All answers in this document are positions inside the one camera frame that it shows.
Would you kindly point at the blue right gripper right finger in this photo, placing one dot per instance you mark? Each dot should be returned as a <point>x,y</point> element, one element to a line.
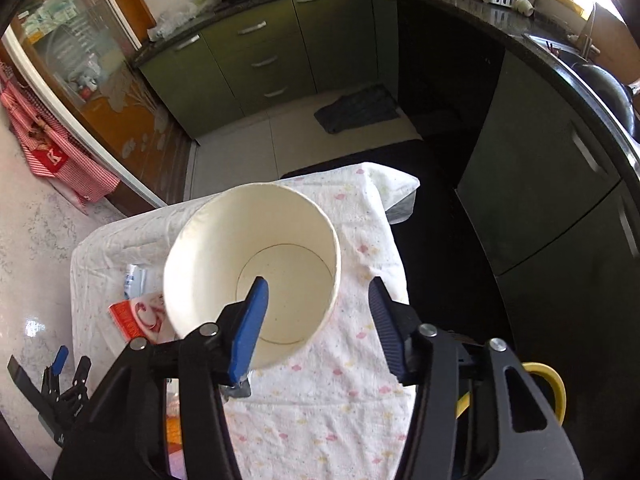
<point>395,323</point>

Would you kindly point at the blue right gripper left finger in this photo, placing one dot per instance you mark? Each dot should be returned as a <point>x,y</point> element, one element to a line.
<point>246,330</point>

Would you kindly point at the red white milk carton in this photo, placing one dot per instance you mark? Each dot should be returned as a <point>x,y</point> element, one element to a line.
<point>144,316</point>

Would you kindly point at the white paper cup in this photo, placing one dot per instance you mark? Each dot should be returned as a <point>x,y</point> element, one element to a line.
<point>259,230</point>

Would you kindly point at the white blue plastic wrapper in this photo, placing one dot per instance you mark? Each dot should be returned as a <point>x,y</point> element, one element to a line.
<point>134,281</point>

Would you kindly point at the yellow rimmed trash bin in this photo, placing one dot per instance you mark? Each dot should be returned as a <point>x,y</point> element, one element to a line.
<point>549,382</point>

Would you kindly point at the green kitchen cabinets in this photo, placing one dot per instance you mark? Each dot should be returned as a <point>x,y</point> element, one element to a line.
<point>261,57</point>

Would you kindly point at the white patterned tablecloth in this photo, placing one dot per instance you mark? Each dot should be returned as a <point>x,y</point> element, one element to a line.
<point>332,410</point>

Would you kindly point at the dark floor mat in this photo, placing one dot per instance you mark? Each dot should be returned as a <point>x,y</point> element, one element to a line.
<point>359,109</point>

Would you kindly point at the red checkered apron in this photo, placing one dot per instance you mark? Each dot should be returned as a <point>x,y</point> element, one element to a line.
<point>51,152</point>

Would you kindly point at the black pan in sink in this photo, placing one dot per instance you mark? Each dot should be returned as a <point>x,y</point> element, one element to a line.
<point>618,97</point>

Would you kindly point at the white plastic bag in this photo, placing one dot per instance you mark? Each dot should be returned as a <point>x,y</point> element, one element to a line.
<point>172,19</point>

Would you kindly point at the glass sliding door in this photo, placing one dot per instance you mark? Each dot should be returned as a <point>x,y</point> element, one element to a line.
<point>76,56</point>

